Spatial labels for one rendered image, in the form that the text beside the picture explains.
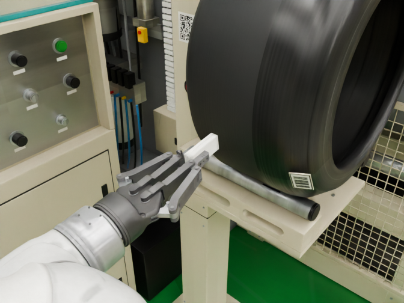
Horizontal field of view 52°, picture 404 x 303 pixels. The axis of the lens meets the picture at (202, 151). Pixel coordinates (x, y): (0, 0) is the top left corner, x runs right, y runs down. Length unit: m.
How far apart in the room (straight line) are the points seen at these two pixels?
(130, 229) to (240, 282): 1.44
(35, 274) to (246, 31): 0.51
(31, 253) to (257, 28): 0.48
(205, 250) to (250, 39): 0.90
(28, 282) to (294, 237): 0.71
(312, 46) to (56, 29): 0.69
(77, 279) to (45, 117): 0.84
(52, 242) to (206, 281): 1.08
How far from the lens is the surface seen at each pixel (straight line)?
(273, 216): 1.01
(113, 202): 0.58
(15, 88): 1.13
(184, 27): 1.09
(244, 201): 1.04
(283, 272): 2.05
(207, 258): 1.49
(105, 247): 0.56
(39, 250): 0.53
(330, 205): 1.17
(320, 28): 0.70
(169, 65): 1.19
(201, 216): 1.37
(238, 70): 0.73
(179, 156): 0.66
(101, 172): 1.32
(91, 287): 0.39
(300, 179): 0.80
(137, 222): 0.58
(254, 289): 1.97
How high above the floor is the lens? 1.54
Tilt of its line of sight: 33 degrees down
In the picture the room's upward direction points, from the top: straight up
